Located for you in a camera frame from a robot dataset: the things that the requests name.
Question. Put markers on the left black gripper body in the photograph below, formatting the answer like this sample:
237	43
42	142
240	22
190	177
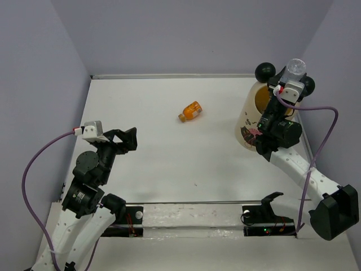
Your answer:
109	152

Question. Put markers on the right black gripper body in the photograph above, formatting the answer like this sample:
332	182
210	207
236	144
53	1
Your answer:
273	110

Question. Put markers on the blue label bottle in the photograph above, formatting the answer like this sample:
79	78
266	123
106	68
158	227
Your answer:
294	70

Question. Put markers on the small orange juice bottle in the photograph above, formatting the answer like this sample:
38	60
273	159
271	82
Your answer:
190	112

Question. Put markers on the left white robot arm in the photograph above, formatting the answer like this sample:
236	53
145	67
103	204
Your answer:
86	212

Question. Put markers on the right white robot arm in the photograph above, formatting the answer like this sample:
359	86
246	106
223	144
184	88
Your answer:
336	207

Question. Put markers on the cream bin with cat print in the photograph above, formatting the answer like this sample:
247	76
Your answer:
249	130

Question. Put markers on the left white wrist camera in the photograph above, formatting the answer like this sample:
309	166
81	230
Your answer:
91	131

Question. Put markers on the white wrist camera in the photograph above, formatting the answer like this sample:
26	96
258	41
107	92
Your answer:
289	92
91	131

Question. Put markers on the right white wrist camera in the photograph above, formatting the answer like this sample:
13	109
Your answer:
289	92

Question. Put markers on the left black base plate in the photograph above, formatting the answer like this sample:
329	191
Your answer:
129	225

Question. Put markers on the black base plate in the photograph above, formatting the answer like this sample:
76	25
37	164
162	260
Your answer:
129	225
260	220

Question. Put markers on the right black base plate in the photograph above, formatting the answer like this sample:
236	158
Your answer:
260	220

